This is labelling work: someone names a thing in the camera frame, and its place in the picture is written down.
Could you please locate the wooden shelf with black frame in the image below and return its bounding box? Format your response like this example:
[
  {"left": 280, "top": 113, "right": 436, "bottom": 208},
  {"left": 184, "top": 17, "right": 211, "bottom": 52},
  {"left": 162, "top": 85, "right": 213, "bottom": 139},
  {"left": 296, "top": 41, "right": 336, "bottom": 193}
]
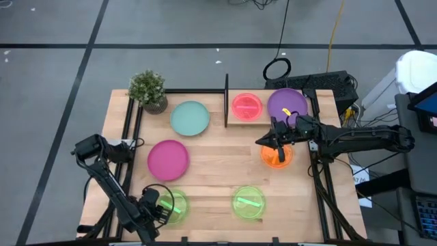
[{"left": 223, "top": 72, "right": 320, "bottom": 128}]

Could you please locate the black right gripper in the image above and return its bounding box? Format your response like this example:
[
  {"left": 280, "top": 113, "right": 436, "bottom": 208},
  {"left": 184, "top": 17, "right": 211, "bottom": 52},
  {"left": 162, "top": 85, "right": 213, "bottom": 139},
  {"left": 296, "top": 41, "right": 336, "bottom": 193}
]
[{"left": 255, "top": 116, "right": 300, "bottom": 164}]

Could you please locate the orange transparent plastic plate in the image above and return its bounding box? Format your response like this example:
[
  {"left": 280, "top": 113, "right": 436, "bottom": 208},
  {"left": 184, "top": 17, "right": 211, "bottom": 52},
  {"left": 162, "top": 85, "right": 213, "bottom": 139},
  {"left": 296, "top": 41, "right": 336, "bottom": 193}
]
[{"left": 259, "top": 143, "right": 294, "bottom": 169}]

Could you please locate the black right camera cable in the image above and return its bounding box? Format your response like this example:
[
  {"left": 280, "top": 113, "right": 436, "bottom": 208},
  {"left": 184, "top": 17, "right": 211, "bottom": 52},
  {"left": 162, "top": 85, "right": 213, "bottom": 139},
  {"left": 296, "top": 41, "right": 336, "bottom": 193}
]
[{"left": 285, "top": 110, "right": 302, "bottom": 128}]

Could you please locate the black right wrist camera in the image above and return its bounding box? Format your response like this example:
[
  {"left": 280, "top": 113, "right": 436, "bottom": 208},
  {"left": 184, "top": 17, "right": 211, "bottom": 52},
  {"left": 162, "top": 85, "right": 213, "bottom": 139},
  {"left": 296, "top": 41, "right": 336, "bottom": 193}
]
[{"left": 296, "top": 115, "right": 321, "bottom": 138}]

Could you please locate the white paper sheet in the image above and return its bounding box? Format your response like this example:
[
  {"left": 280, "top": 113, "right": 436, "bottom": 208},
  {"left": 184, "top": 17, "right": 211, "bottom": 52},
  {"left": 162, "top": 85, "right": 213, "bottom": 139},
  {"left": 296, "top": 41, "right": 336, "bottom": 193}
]
[{"left": 349, "top": 164, "right": 373, "bottom": 208}]

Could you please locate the black tablet screen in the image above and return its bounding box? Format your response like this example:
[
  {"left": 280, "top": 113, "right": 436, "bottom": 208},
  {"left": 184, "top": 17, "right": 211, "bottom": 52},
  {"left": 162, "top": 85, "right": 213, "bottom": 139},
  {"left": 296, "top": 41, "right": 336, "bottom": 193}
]
[{"left": 407, "top": 90, "right": 437, "bottom": 135}]

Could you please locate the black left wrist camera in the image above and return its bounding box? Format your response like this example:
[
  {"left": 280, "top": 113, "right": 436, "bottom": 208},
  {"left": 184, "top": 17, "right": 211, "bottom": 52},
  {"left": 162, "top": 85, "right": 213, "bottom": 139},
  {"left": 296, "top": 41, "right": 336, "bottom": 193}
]
[{"left": 141, "top": 187, "right": 161, "bottom": 205}]

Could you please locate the red transparent plastic plate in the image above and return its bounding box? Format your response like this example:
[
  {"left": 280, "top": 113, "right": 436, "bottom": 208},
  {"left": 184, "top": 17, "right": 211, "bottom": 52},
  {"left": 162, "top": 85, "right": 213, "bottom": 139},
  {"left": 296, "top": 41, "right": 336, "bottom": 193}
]
[{"left": 231, "top": 92, "right": 264, "bottom": 122}]

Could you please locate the yellow hanging cable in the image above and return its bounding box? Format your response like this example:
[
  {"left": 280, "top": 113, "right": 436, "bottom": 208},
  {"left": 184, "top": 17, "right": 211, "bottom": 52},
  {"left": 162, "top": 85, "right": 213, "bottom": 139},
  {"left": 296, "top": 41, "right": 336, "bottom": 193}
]
[{"left": 326, "top": 0, "right": 346, "bottom": 73}]

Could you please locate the purple opaque plate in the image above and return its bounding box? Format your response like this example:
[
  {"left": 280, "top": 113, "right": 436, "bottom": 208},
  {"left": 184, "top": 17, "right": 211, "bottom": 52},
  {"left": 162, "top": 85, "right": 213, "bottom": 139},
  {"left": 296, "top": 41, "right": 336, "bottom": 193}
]
[{"left": 266, "top": 87, "right": 309, "bottom": 128}]

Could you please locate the black aluminium table frame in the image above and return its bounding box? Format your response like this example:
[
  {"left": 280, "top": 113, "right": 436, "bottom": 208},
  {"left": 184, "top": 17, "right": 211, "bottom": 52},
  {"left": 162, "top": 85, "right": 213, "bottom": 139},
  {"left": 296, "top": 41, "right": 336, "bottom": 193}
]
[{"left": 76, "top": 87, "right": 369, "bottom": 245}]

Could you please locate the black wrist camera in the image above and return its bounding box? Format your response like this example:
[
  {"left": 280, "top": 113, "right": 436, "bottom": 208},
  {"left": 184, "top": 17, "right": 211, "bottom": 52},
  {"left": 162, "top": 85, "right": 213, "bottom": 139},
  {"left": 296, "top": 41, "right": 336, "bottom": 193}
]
[
  {"left": 296, "top": 115, "right": 321, "bottom": 138},
  {"left": 141, "top": 187, "right": 161, "bottom": 205}
]

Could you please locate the coiled black cable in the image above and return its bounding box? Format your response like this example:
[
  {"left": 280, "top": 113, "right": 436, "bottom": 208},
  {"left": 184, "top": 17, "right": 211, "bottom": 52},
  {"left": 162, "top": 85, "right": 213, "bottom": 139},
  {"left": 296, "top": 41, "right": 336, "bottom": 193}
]
[{"left": 262, "top": 57, "right": 292, "bottom": 81}]

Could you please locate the green transparent plastic plate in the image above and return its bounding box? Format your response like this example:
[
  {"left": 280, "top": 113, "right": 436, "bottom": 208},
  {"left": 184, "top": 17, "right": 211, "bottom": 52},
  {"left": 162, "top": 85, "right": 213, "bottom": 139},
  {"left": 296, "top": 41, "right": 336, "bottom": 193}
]
[
  {"left": 231, "top": 185, "right": 267, "bottom": 221},
  {"left": 155, "top": 189, "right": 190, "bottom": 226}
]

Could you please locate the black computer case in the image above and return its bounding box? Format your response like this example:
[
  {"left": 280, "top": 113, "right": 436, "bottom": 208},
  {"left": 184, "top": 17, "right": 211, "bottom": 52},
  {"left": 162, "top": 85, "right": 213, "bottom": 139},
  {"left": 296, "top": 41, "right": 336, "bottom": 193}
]
[{"left": 265, "top": 70, "right": 360, "bottom": 115}]

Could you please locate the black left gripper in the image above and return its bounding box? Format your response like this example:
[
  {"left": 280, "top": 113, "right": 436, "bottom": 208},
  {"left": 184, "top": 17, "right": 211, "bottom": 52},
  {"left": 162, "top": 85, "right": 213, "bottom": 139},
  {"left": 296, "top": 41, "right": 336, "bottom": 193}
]
[{"left": 136, "top": 196, "right": 173, "bottom": 227}]

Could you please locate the magenta opaque plate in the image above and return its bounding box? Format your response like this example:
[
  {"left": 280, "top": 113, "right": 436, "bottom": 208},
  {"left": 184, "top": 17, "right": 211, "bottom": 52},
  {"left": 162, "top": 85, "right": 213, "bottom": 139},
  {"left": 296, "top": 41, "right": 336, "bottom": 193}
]
[{"left": 147, "top": 139, "right": 191, "bottom": 182}]

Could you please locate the grey equipment cart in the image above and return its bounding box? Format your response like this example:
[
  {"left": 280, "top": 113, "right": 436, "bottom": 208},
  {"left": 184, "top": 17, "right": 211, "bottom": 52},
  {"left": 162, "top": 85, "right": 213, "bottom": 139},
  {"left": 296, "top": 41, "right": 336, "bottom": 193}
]
[{"left": 395, "top": 93, "right": 437, "bottom": 196}]

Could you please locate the potted plant in striped pot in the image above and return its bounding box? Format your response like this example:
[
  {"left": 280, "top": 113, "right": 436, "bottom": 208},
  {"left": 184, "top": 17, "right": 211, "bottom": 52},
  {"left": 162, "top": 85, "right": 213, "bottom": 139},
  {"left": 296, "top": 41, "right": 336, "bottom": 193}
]
[{"left": 127, "top": 69, "right": 169, "bottom": 115}]

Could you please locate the white trash bin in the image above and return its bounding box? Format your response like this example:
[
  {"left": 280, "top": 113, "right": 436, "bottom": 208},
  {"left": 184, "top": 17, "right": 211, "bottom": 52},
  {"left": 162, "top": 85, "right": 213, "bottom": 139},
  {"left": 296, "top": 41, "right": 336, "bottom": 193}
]
[{"left": 361, "top": 50, "right": 437, "bottom": 111}]

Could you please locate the black backlit keyboard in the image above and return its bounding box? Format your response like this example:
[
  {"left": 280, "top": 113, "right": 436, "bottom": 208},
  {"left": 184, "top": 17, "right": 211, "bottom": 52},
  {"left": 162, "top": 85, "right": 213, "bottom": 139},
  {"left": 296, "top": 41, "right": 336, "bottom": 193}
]
[{"left": 413, "top": 195, "right": 437, "bottom": 241}]

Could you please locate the pale teal opaque plate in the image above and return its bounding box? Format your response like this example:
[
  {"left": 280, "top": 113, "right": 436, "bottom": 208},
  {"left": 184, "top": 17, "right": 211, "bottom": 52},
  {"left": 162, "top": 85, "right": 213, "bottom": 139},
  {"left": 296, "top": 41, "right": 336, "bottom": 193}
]
[{"left": 169, "top": 100, "right": 211, "bottom": 137}]

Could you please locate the black hanging cable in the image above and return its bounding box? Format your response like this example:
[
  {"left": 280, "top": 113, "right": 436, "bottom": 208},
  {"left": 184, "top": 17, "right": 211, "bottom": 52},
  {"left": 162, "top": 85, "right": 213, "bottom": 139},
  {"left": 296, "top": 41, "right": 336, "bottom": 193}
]
[{"left": 277, "top": 0, "right": 291, "bottom": 59}]

